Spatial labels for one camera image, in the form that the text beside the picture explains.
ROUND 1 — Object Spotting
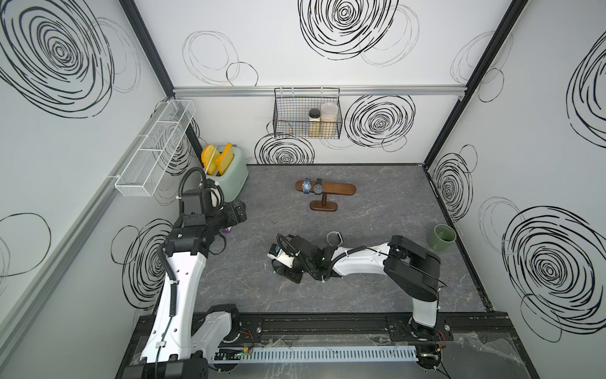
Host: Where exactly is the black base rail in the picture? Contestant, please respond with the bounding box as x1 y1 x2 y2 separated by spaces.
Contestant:
225 312 514 344

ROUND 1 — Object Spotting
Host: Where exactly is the white wire shelf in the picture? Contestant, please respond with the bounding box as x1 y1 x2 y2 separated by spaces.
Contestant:
115 99 196 197

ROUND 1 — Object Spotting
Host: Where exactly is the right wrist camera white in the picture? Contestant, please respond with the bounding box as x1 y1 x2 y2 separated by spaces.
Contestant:
267 243 296 268

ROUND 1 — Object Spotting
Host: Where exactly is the round yellow toast slice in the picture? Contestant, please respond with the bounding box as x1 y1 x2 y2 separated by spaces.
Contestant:
201 145 220 175

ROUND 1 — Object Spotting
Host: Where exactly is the grey slotted cable duct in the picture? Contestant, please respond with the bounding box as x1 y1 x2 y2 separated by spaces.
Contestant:
212 346 418 365

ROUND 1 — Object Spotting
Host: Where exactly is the black lid spice jar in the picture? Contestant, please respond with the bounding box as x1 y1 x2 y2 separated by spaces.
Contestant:
309 108 321 138

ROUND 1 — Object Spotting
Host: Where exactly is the green ceramic cup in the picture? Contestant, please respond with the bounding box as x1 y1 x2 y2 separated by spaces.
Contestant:
426 224 457 251

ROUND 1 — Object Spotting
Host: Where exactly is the wooden watch stand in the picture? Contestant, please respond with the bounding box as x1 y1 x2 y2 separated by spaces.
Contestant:
295 180 357 213

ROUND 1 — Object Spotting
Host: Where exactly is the black wire basket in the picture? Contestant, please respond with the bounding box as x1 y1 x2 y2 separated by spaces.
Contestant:
272 87 343 140

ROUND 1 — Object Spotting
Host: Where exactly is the clear plastic jar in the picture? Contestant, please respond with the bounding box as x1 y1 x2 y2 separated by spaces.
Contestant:
320 102 339 139

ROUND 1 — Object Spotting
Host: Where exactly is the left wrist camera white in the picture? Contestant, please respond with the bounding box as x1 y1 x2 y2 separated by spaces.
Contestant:
210 185 224 210

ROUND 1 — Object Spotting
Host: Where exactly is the black strap watch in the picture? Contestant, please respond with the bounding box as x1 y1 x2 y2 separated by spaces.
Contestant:
312 178 324 195

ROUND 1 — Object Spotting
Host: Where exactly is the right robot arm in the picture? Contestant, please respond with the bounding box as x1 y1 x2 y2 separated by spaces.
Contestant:
268 234 446 333

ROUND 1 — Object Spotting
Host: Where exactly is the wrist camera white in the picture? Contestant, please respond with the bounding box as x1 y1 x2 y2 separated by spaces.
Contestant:
267 243 296 268
210 185 224 210

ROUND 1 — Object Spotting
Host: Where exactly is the mint green toaster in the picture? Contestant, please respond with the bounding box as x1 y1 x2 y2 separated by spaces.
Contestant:
206 144 249 202

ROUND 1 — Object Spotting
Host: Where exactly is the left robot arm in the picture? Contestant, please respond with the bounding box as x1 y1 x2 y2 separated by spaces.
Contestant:
119 167 247 378

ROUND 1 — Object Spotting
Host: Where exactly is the white watch band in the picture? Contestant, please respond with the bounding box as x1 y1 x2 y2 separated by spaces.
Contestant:
326 231 343 247

